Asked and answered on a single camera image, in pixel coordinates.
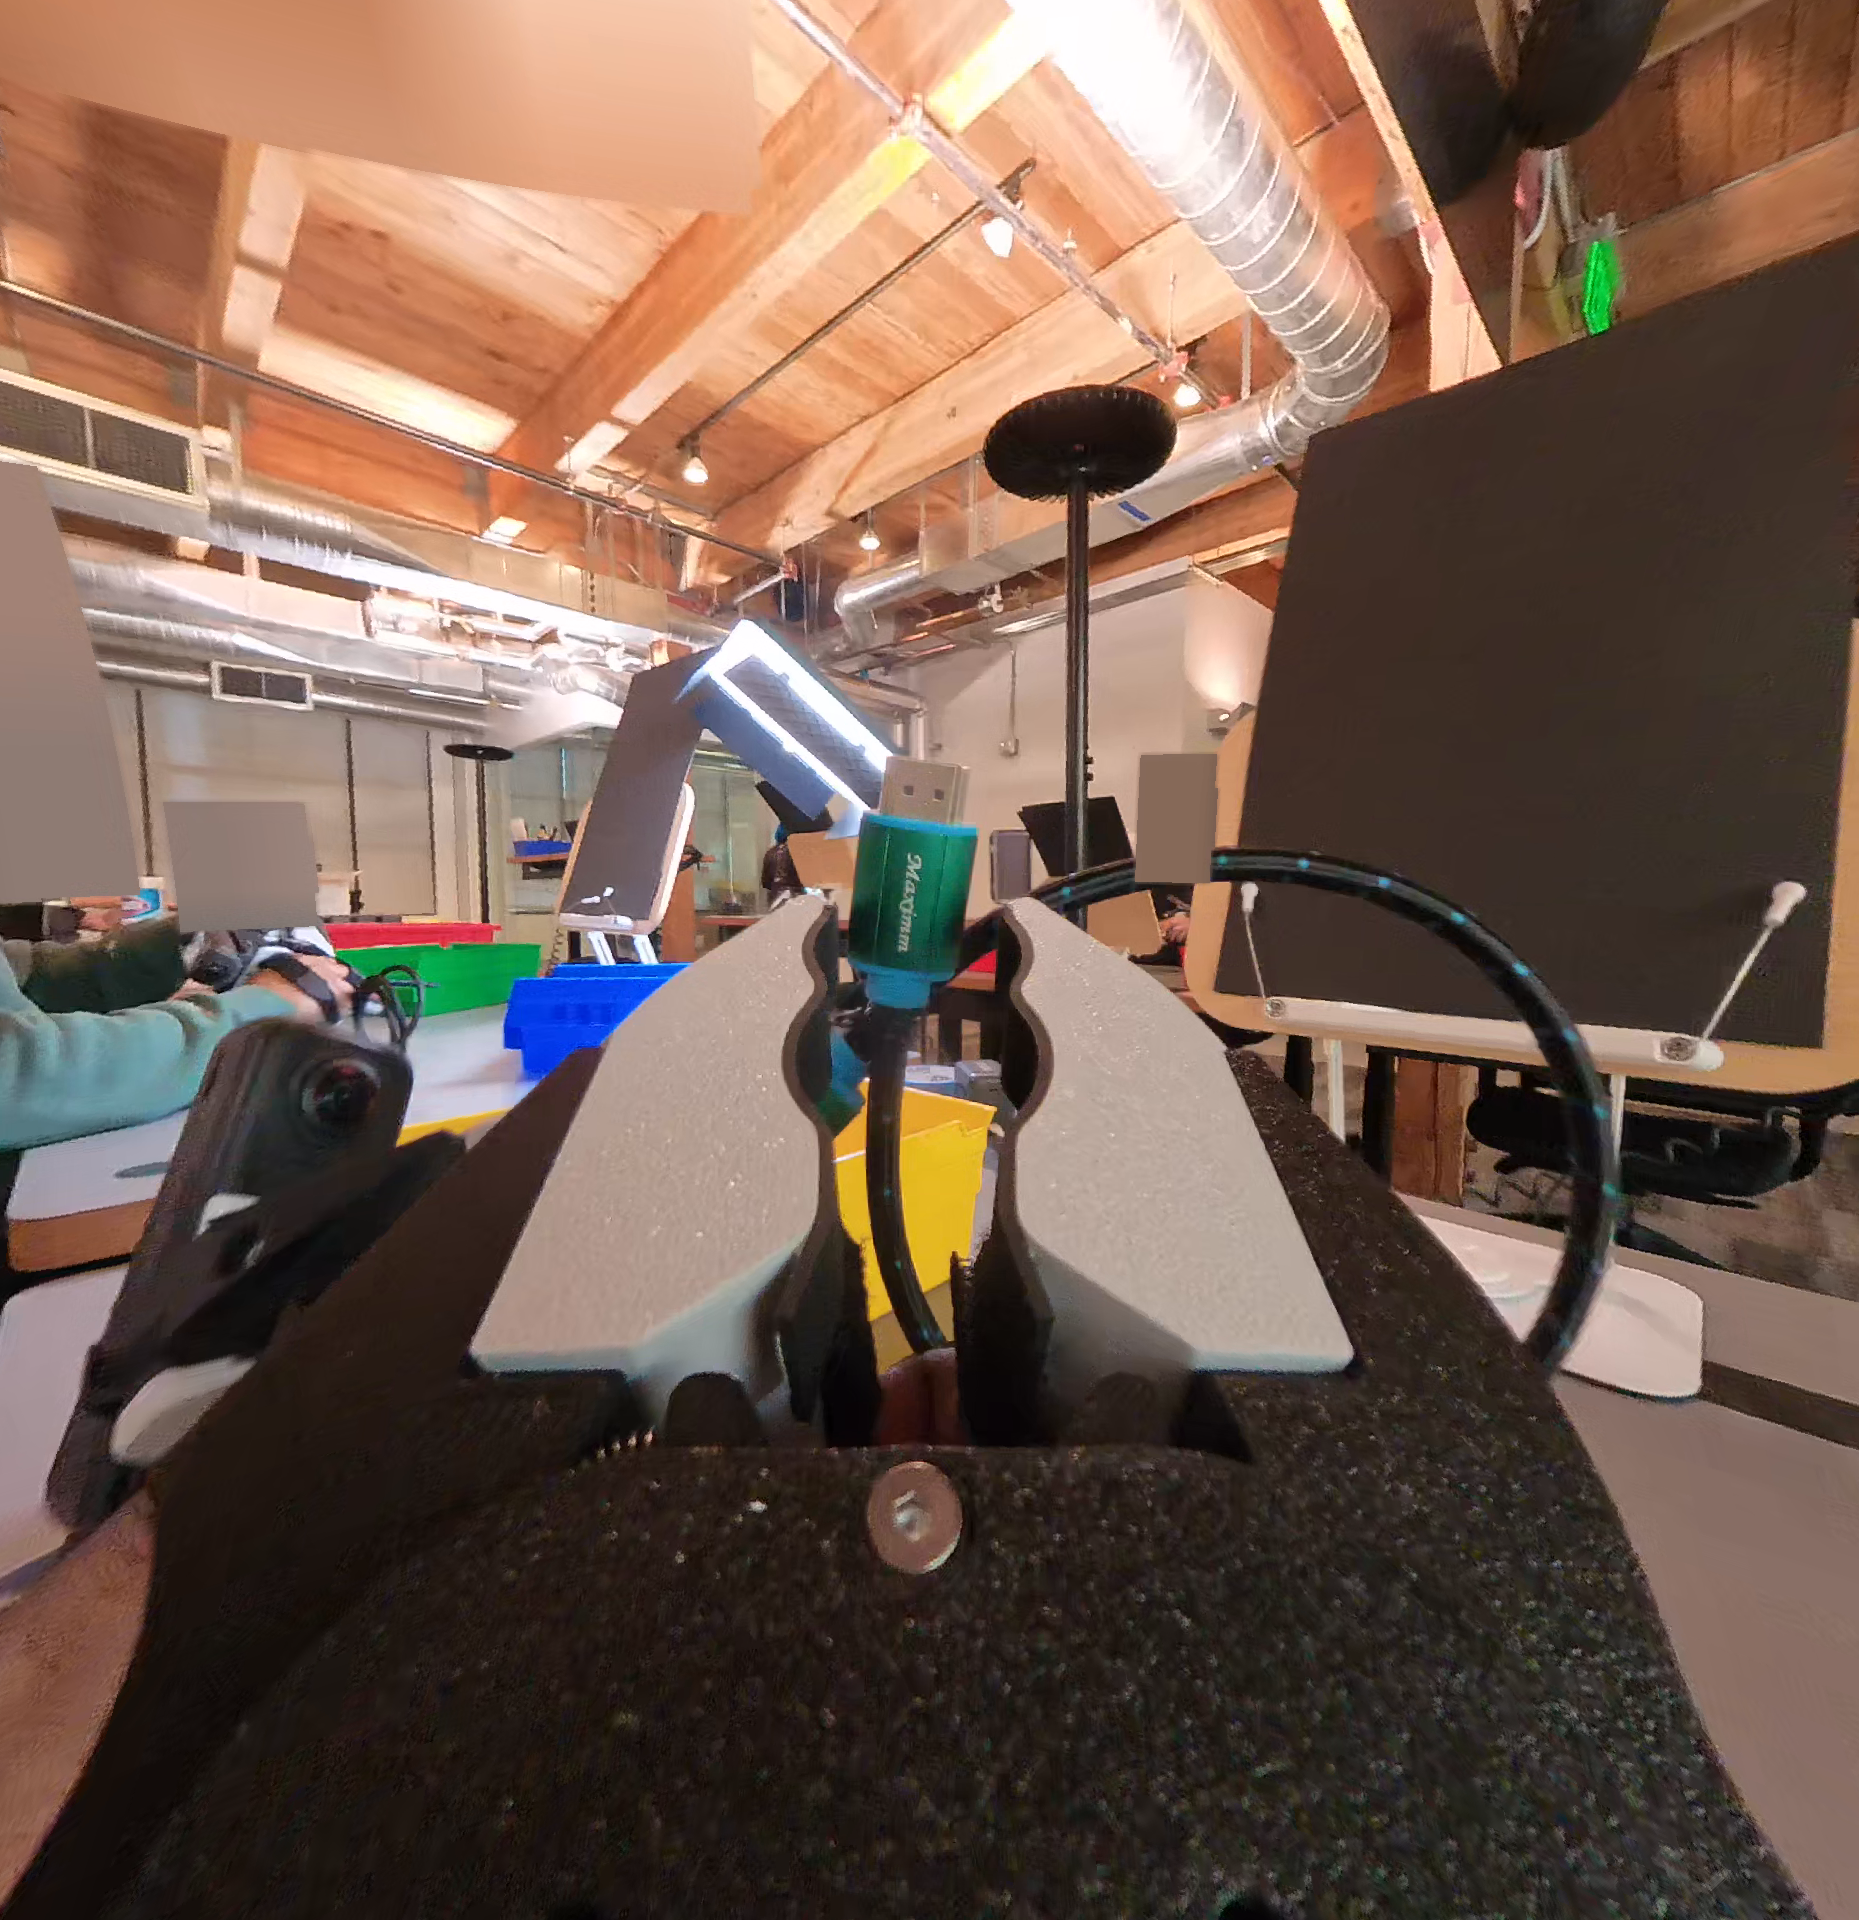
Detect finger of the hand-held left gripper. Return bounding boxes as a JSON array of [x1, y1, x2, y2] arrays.
[[109, 1353, 259, 1469]]

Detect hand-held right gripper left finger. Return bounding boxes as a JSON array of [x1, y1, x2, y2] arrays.
[[466, 896, 882, 1446]]

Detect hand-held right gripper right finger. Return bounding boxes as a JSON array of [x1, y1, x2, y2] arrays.
[[952, 897, 1353, 1448]]

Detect black braided cable green plugs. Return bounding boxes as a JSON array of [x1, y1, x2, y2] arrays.
[[809, 756, 1619, 1373]]

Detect grey desk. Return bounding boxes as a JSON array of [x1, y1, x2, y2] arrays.
[[6, 1002, 602, 1277], [0, 1186, 1859, 1920]]

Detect person's left hand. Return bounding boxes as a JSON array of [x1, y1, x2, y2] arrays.
[[0, 1498, 161, 1920]]

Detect person's right hand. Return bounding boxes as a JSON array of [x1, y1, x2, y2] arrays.
[[880, 1344, 972, 1448]]

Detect blue plastic bin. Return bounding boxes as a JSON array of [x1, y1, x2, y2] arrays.
[[504, 959, 690, 1080]]

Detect green plastic bin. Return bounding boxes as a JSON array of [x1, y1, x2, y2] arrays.
[[337, 943, 545, 1019]]

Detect grey light panel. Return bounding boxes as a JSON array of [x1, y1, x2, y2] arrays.
[[553, 652, 721, 964]]

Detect studio light panel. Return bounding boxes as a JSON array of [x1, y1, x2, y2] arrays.
[[681, 618, 906, 842]]

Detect black office chair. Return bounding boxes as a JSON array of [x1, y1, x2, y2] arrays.
[[1465, 1072, 1859, 1220]]

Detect black round ceiling fixture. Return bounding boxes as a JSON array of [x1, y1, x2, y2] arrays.
[[1514, 0, 1675, 152]]

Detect silver air duct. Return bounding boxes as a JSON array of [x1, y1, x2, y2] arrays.
[[829, 0, 1391, 645]]

